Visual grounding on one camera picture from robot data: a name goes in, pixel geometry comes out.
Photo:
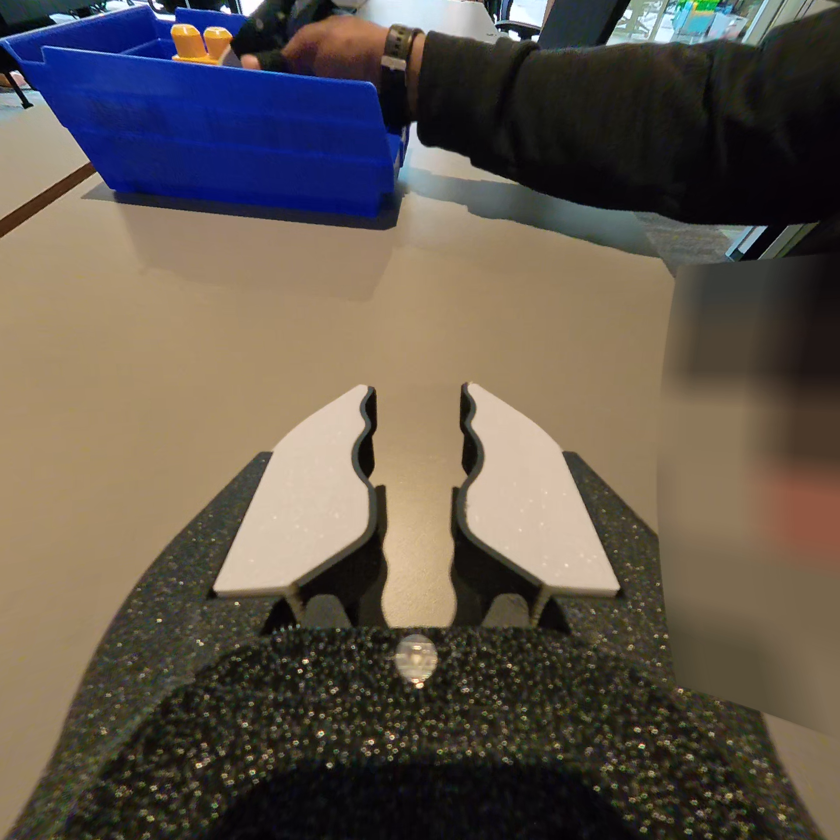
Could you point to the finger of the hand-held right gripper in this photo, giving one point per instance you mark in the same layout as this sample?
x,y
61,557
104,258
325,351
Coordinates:
x,y
231,58

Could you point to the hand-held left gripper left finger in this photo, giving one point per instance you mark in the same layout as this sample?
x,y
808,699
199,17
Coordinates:
x,y
302,505

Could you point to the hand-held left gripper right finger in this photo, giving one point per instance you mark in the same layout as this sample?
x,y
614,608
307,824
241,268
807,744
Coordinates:
x,y
531,505

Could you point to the yellow mega block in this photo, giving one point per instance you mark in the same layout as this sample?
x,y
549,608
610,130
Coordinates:
x,y
197,43

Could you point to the blue plastic bin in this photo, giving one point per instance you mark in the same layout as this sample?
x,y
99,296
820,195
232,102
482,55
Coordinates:
x,y
216,131

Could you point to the person's right forearm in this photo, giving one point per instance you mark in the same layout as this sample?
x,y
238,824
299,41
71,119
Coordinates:
x,y
590,111

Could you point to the person's right hand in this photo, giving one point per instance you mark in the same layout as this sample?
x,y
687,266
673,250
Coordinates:
x,y
341,49

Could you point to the black wristwatch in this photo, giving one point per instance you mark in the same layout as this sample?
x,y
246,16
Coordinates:
x,y
397,43

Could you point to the white background table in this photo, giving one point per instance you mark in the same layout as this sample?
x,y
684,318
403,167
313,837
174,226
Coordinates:
x,y
446,16

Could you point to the black office chair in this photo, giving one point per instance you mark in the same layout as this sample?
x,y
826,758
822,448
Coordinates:
x,y
518,29

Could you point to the dark monitor panel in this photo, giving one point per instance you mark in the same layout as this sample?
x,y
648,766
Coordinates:
x,y
581,19

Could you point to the white table leg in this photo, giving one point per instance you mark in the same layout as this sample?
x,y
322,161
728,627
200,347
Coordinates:
x,y
768,241

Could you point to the green and yellow crates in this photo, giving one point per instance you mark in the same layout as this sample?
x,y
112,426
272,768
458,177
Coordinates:
x,y
699,12

